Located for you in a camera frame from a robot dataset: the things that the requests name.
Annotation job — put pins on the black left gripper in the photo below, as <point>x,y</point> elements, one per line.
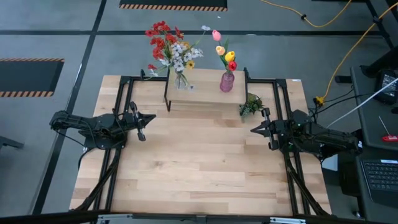
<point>135,122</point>

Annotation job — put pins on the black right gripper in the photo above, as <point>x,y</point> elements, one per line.
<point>280,132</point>

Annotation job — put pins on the clear glass vase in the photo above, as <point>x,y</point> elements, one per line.
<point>181,82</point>

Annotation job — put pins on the pink ribbed glass vase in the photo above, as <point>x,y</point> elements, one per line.
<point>227,82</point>

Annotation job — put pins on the white artificial flower bunch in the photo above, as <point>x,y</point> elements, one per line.
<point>178,60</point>

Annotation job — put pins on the yellow artificial flower bunch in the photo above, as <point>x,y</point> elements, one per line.
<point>190,64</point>

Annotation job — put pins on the red artificial tulip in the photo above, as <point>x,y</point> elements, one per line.
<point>232,66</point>

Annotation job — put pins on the red artificial flower bunch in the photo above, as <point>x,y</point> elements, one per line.
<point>158,42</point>

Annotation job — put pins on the yellow artificial tulip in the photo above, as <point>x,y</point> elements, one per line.
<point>230,56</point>

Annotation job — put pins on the peach artificial tulip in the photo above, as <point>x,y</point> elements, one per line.
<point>220,50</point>

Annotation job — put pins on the pink artificial tulip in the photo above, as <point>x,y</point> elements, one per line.
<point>216,35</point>

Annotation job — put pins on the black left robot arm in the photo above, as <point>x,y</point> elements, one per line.
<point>93,124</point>

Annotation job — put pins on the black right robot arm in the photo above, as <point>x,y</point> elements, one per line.
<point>329,140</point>

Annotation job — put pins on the wooden shelf with black legs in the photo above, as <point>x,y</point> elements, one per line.
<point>205,96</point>

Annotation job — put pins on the small potted succulent plant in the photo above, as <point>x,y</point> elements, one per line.
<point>251,106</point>

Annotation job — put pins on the dark grey desk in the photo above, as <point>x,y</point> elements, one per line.
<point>370,124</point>

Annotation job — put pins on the black hazard striped floor mat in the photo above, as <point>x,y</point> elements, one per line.
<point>28,76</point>
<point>172,3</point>

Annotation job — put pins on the black laptop keyboard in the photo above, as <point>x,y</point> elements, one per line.
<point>382,177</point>

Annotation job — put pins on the black equipment stand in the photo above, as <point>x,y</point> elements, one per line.
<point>381,63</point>

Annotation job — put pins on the grey chair base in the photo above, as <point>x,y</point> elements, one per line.
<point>9,142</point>

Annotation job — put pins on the black metal table frame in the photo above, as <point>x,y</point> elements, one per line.
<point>124,79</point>

